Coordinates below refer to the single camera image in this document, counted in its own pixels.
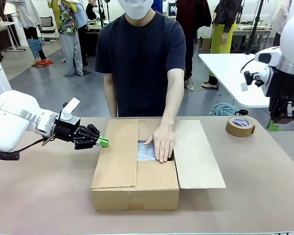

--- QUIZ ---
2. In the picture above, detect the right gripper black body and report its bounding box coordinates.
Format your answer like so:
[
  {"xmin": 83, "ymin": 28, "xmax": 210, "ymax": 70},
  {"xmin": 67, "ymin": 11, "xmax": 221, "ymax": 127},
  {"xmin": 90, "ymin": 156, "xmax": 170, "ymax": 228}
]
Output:
[{"xmin": 265, "ymin": 66, "xmax": 294, "ymax": 99}]

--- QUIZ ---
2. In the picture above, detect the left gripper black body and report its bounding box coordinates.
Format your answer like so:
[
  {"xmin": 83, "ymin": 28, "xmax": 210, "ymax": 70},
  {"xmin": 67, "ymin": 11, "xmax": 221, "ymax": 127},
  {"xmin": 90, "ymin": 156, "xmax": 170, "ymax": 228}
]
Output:
[{"xmin": 55, "ymin": 118, "xmax": 83, "ymax": 143}]

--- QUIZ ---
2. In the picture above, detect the brown cardboard box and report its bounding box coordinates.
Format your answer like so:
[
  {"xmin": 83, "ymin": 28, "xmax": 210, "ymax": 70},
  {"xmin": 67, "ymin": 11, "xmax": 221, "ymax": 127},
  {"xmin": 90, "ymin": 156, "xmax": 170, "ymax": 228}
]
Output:
[{"xmin": 90, "ymin": 119, "xmax": 226, "ymax": 211}]

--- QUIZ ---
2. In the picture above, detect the bubble clock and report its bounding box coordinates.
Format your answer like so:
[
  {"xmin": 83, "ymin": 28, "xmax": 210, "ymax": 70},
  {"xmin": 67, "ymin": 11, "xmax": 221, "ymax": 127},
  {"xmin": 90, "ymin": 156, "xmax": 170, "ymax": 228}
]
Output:
[{"xmin": 136, "ymin": 139, "xmax": 174, "ymax": 162}]

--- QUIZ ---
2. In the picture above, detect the person's right forearm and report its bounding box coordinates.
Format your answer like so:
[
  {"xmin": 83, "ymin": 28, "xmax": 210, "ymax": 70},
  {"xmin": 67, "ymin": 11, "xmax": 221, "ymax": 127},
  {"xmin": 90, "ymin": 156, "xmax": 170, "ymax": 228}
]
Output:
[{"xmin": 105, "ymin": 88, "xmax": 119, "ymax": 118}]

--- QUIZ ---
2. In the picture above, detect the person's left forearm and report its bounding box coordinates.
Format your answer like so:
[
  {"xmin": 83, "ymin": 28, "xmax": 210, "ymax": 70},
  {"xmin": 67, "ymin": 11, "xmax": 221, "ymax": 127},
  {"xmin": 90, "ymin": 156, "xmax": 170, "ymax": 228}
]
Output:
[{"xmin": 160, "ymin": 80, "xmax": 185, "ymax": 126}]

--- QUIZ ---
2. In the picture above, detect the person's left hand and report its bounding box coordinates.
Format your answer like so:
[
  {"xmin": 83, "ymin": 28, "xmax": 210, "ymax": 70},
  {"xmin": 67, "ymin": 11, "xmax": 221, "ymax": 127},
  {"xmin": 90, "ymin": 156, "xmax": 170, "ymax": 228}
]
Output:
[{"xmin": 144, "ymin": 123, "xmax": 176, "ymax": 164}]

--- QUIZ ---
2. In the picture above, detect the brown packing tape roll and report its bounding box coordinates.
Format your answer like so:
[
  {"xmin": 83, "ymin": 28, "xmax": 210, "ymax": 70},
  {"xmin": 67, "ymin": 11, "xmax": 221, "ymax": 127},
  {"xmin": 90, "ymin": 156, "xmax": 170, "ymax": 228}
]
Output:
[{"xmin": 225, "ymin": 116, "xmax": 256, "ymax": 138}]

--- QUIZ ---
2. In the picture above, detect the white rounded side table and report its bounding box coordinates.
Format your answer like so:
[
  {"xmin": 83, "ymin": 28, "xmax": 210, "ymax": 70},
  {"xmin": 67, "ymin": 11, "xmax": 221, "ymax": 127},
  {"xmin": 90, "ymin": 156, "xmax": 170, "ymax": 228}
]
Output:
[{"xmin": 197, "ymin": 53, "xmax": 294, "ymax": 108}]

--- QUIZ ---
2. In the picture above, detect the teal cloth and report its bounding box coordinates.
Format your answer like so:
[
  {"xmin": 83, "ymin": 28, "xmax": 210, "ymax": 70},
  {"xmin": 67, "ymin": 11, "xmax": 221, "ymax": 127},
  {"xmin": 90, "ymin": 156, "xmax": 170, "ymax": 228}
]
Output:
[{"xmin": 209, "ymin": 102, "xmax": 236, "ymax": 117}]

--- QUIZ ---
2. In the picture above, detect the black tripod stand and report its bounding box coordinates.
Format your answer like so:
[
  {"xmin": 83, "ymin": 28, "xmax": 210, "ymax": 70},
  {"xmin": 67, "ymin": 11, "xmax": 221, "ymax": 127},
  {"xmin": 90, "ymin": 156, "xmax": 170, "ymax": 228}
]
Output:
[{"xmin": 245, "ymin": 0, "xmax": 267, "ymax": 55}]

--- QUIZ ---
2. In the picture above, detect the wooden workbench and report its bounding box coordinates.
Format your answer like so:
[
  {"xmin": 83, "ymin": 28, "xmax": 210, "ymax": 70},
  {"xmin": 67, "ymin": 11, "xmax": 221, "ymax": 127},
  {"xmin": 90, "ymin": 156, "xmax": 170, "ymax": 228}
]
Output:
[{"xmin": 231, "ymin": 23, "xmax": 276, "ymax": 34}]

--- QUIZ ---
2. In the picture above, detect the person in pink coat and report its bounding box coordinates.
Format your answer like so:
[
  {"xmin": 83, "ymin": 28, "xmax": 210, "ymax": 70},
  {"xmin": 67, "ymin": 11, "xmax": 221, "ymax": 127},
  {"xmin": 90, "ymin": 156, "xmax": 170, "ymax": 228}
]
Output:
[{"xmin": 270, "ymin": 0, "xmax": 291, "ymax": 47}]

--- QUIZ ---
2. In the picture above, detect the person in yellow skirt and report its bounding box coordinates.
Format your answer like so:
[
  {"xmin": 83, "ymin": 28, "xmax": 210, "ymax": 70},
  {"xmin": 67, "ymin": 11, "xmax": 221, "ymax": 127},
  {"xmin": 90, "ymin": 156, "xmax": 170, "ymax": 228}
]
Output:
[{"xmin": 201, "ymin": 0, "xmax": 243, "ymax": 91}]

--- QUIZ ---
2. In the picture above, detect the person in navy t-shirt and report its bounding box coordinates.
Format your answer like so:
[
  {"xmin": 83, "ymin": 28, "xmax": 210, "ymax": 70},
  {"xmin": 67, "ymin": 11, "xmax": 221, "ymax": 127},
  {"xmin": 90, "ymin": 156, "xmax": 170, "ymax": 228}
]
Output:
[{"xmin": 95, "ymin": 0, "xmax": 187, "ymax": 118}]

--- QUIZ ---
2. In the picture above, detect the small background cardboard box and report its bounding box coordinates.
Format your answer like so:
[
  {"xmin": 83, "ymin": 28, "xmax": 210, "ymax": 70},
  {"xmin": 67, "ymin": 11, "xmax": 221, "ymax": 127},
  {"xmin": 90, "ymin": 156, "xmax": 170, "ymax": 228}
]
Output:
[{"xmin": 199, "ymin": 35, "xmax": 213, "ymax": 52}]

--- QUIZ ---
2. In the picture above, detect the person in floral shirt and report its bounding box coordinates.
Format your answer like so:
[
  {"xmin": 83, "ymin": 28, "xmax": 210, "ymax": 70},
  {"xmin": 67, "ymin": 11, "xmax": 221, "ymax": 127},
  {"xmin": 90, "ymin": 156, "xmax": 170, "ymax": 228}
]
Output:
[{"xmin": 48, "ymin": 0, "xmax": 90, "ymax": 77}]

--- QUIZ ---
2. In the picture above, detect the black mesh office chair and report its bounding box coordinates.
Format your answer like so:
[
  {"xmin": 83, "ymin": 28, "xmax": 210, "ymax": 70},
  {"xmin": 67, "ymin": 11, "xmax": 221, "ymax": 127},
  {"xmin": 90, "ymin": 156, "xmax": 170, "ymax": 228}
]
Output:
[{"xmin": 40, "ymin": 16, "xmax": 60, "ymax": 43}]

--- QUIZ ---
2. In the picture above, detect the person in dark red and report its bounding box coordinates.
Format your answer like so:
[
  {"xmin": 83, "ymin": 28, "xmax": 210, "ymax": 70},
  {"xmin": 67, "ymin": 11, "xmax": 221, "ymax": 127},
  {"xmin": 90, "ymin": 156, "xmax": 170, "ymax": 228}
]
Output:
[{"xmin": 175, "ymin": 0, "xmax": 213, "ymax": 89}]

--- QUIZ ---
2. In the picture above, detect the black light stand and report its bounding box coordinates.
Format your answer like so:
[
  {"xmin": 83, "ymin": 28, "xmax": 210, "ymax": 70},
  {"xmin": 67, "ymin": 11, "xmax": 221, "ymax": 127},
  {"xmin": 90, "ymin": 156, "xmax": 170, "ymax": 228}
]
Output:
[{"xmin": 98, "ymin": 0, "xmax": 111, "ymax": 29}]

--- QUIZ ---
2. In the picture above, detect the distant person in black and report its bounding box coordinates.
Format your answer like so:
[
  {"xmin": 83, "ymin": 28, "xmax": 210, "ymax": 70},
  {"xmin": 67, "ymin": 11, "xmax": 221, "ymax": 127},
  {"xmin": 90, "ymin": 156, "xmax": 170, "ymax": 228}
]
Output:
[{"xmin": 85, "ymin": 2, "xmax": 100, "ymax": 21}]

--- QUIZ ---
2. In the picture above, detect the person in beige top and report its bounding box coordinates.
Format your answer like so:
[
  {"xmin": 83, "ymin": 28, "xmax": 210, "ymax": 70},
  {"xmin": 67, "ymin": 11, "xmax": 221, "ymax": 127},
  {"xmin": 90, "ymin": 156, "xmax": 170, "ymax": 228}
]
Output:
[{"xmin": 3, "ymin": 0, "xmax": 54, "ymax": 67}]

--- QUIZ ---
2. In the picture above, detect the white background table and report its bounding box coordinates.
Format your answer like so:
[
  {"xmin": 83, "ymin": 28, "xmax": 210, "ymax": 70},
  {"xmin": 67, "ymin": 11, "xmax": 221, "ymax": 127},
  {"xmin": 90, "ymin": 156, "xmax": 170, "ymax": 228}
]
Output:
[{"xmin": 0, "ymin": 21, "xmax": 26, "ymax": 52}]

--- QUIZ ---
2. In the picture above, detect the white face mask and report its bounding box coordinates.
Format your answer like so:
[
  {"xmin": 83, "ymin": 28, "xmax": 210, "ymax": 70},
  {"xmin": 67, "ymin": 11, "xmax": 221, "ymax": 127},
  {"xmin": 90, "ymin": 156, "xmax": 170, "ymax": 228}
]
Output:
[{"xmin": 117, "ymin": 0, "xmax": 153, "ymax": 20}]

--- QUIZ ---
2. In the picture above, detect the background computer monitor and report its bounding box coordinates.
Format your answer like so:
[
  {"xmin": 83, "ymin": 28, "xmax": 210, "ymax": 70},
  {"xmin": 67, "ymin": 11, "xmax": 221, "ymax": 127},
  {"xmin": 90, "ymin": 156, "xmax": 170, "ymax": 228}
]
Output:
[{"xmin": 168, "ymin": 0, "xmax": 179, "ymax": 18}]

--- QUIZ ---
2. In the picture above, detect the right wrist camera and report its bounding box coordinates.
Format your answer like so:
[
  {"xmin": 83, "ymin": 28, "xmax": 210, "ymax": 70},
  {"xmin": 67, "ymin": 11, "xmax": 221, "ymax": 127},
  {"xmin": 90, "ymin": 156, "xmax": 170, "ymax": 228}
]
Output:
[{"xmin": 240, "ymin": 69, "xmax": 270, "ymax": 92}]

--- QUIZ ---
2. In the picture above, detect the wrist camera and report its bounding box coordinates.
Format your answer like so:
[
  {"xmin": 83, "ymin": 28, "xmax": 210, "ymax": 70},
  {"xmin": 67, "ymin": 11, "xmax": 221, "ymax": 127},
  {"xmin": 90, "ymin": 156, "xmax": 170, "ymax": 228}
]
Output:
[
  {"xmin": 60, "ymin": 97, "xmax": 81, "ymax": 127},
  {"xmin": 240, "ymin": 69, "xmax": 270, "ymax": 92}
]

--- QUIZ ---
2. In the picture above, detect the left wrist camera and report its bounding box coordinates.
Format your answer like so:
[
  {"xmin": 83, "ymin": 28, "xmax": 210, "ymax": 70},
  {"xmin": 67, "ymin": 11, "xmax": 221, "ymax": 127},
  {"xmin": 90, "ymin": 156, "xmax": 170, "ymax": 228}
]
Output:
[{"xmin": 60, "ymin": 97, "xmax": 81, "ymax": 127}]

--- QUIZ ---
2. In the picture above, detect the thin black camera cable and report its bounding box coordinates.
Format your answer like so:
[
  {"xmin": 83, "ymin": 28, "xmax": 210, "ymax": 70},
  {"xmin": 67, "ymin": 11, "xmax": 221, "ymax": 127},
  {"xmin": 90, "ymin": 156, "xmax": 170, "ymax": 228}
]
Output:
[{"xmin": 240, "ymin": 58, "xmax": 257, "ymax": 73}]

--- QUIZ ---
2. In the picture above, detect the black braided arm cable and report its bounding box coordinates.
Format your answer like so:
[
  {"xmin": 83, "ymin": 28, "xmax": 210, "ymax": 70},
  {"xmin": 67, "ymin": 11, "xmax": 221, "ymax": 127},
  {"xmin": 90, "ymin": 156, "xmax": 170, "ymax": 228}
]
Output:
[{"xmin": 0, "ymin": 137, "xmax": 58, "ymax": 162}]

